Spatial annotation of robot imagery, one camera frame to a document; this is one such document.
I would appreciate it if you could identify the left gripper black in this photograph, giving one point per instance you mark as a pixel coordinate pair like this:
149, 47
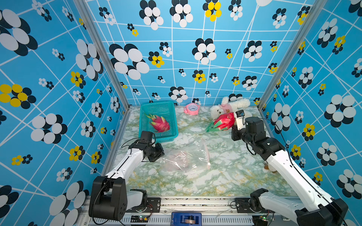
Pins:
161, 152

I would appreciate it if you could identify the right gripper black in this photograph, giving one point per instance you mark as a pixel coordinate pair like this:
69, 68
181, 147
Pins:
234, 131

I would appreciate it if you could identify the pink dragon fruit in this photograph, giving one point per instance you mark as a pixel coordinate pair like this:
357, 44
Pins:
222, 123
159, 123

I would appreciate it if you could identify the clear zip-top plastic bag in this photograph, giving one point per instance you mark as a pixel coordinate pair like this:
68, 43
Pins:
191, 158

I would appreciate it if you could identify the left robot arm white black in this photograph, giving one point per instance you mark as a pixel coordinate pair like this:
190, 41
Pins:
109, 197

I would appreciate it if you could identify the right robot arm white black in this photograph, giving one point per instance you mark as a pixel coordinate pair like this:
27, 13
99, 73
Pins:
316, 207

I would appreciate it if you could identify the white teddy bear pink shirt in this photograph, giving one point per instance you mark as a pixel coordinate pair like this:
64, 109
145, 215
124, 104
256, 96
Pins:
230, 107

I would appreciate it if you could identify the teal plastic basket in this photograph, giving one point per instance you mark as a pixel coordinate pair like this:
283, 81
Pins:
165, 109

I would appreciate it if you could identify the pink alarm clock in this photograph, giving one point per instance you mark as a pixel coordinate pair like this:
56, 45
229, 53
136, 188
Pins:
192, 109

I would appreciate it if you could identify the blue tape dispenser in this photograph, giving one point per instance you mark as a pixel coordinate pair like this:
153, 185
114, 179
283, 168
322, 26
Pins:
186, 219

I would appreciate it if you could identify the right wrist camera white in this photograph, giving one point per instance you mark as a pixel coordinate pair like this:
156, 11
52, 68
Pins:
240, 119

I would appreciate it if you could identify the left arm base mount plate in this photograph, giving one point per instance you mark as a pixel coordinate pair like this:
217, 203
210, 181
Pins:
153, 206

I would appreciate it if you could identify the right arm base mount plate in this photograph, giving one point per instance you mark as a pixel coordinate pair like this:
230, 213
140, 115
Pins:
243, 206

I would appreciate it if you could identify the aluminium front rail frame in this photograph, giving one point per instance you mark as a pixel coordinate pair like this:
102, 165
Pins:
215, 210

